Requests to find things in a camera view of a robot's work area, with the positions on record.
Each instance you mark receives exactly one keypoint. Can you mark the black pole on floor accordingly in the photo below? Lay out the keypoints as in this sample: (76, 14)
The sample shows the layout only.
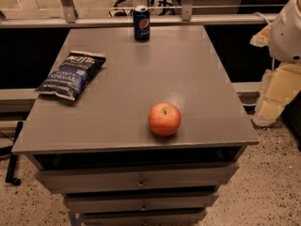
(10, 178)

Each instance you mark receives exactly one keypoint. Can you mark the blue chip bag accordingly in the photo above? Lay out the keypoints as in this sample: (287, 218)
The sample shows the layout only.
(72, 75)

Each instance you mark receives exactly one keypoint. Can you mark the top grey drawer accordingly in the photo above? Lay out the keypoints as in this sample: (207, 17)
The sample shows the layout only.
(135, 178)

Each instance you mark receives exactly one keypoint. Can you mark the middle grey drawer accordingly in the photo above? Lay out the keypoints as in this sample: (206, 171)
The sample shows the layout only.
(142, 202)

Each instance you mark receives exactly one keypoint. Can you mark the blue pepsi can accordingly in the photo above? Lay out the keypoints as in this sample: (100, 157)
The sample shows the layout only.
(141, 17)

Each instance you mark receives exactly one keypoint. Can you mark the grey drawer cabinet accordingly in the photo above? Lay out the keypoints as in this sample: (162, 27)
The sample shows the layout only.
(107, 126)

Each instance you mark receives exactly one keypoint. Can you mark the bottom grey drawer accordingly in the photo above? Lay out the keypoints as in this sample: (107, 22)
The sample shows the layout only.
(135, 218)

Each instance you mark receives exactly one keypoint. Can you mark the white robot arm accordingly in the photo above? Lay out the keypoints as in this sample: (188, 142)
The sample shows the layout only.
(285, 36)

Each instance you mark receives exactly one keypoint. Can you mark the grey drawer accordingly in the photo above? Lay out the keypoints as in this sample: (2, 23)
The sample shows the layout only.
(135, 178)
(135, 218)
(142, 202)

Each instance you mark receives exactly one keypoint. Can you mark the red apple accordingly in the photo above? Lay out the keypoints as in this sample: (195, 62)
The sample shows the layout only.
(164, 119)

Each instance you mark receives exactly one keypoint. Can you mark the grey metal railing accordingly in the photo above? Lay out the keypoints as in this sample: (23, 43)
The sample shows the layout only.
(97, 13)

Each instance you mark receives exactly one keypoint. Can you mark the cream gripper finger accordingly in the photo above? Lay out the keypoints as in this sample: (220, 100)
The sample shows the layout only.
(278, 89)
(262, 38)

